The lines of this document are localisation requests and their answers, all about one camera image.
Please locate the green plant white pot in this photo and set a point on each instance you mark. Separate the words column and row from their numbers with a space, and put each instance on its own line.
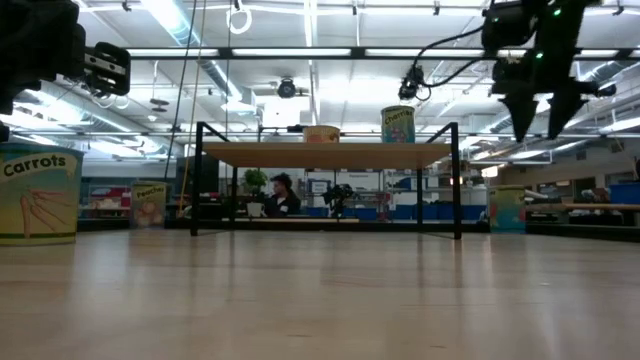
column 255, row 192

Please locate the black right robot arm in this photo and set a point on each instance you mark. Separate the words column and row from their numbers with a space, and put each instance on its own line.
column 507, row 25

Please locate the person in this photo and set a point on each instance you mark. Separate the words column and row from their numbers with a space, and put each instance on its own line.
column 282, row 197

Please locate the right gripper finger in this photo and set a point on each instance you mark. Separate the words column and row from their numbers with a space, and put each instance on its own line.
column 521, row 112
column 560, row 107

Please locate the tall carrots label can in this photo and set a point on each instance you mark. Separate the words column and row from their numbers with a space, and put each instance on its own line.
column 40, row 200

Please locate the black overhead camera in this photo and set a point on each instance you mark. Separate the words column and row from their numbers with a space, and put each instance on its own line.
column 286, row 88

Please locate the black cabinet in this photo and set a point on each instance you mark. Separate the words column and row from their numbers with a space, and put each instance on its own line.
column 197, row 187

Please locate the black aluminium rig frame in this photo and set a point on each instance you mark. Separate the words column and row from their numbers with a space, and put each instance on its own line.
column 575, row 231

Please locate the wooden workbench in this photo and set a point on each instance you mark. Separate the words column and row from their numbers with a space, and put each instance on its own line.
column 590, row 206

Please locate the blue storage bin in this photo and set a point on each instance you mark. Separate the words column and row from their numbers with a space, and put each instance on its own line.
column 452, row 212
column 625, row 193

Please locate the tall cherries label can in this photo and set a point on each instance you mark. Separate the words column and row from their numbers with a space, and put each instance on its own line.
column 506, row 210
column 397, row 125

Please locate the dark leafy plant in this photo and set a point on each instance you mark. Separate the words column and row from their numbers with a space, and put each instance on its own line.
column 337, row 197

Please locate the wooden shelf black metal frame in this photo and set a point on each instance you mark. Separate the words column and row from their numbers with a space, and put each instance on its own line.
column 325, row 155

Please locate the short tin can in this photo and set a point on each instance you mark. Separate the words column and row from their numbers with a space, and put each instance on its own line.
column 321, row 134

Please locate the tall peaches label can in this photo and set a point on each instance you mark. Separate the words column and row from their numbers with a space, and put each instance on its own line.
column 148, row 205

